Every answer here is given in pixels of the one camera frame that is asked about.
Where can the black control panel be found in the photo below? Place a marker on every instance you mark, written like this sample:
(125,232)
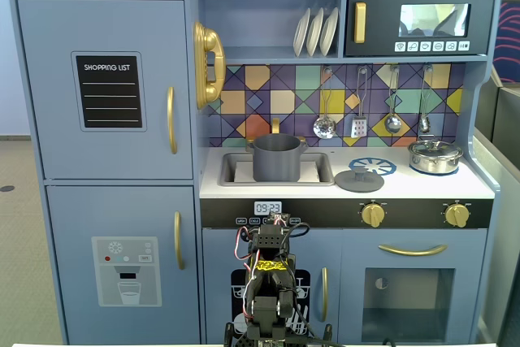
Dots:
(325,213)

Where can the gray plastic lid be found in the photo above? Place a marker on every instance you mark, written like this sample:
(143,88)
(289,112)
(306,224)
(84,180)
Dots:
(349,182)

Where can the gray plastic pot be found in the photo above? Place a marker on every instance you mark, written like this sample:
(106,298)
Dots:
(276,160)

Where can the black floor disc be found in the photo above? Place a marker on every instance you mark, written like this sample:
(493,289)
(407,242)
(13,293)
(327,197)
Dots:
(7,188)

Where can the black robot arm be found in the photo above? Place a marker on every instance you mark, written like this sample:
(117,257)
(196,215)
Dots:
(266,314)

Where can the steel pot lid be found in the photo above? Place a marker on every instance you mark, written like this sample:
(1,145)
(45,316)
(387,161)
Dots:
(434,147)

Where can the black shopping list board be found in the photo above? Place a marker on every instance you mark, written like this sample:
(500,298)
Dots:
(109,79)

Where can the steel pot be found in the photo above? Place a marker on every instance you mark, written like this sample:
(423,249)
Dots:
(434,164)

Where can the gray sink basin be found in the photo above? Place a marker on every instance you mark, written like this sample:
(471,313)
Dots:
(227,172)

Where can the blue dishwasher door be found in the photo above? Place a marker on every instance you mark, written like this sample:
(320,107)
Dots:
(219,249)

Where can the blue oven door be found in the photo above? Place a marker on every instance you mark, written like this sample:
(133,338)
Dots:
(353,249)

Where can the gold stove knob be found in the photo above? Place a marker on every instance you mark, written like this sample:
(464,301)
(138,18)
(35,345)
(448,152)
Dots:
(457,215)
(373,215)

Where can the gray partition panel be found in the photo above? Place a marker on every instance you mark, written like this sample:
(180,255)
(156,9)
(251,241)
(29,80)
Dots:
(503,119)

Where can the steel spoon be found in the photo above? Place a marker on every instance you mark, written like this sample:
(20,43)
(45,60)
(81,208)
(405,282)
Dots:
(425,122)

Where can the black microwave door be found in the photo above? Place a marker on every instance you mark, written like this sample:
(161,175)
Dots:
(382,34)

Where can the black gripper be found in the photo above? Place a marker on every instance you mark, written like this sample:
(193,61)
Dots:
(280,218)

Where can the gold faucet knob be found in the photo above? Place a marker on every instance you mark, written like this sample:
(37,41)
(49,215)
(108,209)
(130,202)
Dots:
(301,140)
(249,143)

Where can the digital clock display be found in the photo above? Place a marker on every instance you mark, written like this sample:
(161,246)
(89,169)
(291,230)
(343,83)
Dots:
(268,208)

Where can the blue fridge door with board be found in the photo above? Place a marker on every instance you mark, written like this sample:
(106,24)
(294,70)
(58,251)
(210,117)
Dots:
(48,119)

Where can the white plate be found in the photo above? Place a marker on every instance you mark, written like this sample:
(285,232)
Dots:
(301,34)
(329,32)
(315,34)

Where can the blue toy kitchen cabinet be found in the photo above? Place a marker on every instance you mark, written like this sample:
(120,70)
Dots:
(268,18)

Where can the steel ladle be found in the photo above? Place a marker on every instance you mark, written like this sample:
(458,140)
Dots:
(393,123)

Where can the gold toy telephone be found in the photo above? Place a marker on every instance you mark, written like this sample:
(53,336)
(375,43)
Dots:
(211,42)

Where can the blue fridge door with dispenser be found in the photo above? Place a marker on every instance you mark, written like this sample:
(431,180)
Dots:
(81,209)

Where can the steel skimmer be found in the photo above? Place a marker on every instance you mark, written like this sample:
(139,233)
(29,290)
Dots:
(324,127)

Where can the steel slotted spatula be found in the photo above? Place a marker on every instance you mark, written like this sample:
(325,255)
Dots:
(359,127)

